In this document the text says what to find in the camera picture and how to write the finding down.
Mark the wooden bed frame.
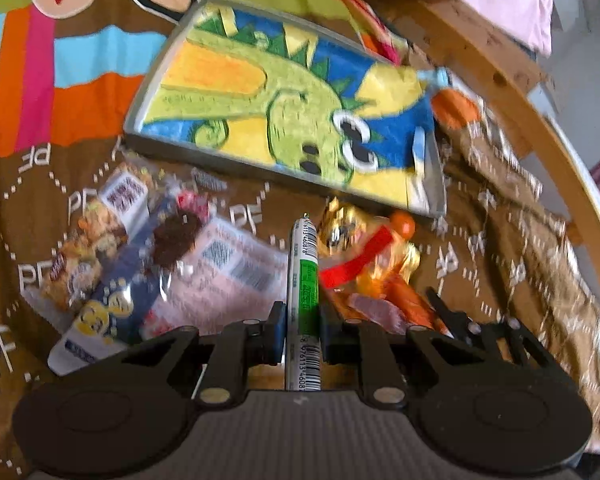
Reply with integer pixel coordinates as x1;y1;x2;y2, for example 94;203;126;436
419;0;600;311

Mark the small orange tangerine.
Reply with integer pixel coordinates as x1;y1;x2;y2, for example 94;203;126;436
389;210;416;240

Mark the green sausage stick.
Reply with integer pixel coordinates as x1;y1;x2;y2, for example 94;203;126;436
285;216;322;391

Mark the pink white packet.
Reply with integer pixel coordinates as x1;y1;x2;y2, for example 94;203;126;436
140;217;288;340

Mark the metal tray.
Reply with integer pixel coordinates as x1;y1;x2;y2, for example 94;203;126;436
123;0;449;219

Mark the brown monkey print blanket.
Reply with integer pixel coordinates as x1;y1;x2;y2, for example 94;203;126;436
0;0;600;480

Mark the dark chocolate candy packet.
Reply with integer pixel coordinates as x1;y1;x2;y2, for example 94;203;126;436
151;190;211;270

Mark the gold red snack packet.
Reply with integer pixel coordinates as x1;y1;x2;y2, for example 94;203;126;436
317;198;449;335

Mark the blue white snack bar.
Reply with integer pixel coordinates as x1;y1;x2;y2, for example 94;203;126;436
47;197;176;376

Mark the nut mix snack packet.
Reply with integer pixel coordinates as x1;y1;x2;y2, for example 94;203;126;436
41;162;155;311

